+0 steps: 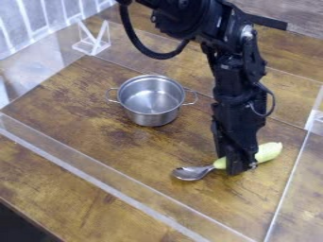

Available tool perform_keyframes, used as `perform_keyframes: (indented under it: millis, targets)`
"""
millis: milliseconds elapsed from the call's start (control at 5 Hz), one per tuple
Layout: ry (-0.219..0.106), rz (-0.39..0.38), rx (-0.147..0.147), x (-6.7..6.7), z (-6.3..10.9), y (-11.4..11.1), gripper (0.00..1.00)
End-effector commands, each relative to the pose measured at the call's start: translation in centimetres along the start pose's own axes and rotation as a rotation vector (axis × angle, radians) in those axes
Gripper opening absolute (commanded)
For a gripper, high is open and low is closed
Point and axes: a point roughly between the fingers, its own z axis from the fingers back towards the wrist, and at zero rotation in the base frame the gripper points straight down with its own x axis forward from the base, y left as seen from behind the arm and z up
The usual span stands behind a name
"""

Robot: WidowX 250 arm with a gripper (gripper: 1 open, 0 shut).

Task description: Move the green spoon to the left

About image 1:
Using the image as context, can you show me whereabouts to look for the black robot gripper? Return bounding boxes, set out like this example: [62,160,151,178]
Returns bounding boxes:
[204,25,276,176]

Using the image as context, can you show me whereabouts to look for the green handled metal spoon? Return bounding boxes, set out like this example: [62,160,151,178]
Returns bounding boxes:
[173,142,284,182]

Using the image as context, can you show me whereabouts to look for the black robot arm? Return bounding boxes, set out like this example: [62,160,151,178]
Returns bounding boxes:
[117,0,276,175]

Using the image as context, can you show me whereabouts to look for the small stainless steel pot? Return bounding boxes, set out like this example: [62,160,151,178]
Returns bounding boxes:
[105,75,198,127]

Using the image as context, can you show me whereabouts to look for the clear acrylic triangle bracket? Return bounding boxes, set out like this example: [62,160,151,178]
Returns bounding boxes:
[73,21,111,56]

